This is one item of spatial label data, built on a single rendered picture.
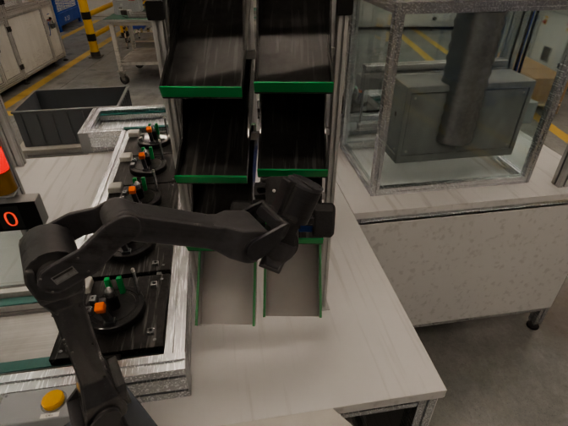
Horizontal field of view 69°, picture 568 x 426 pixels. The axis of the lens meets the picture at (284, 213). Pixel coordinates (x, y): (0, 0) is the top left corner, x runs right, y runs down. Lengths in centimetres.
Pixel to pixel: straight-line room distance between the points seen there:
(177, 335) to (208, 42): 64
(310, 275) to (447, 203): 87
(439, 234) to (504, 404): 85
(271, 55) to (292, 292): 53
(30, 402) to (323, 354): 64
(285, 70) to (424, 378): 76
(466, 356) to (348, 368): 132
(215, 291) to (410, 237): 97
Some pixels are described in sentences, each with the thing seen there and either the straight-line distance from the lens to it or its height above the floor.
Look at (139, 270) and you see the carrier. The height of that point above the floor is 97.
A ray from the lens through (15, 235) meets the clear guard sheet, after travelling 121.
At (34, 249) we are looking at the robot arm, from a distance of 51.
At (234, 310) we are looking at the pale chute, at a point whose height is 101.
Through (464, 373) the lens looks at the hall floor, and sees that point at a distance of 227.
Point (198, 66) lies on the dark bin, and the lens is 77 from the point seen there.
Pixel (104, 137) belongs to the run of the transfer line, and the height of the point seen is 93.
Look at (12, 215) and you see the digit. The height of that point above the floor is 121.
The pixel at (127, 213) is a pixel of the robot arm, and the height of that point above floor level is 147.
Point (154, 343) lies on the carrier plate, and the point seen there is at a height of 97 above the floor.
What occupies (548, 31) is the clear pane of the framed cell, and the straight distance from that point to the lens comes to 177.
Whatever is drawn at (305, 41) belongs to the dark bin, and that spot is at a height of 156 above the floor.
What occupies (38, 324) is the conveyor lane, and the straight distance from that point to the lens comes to 124.
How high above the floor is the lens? 173
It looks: 34 degrees down
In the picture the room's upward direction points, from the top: straight up
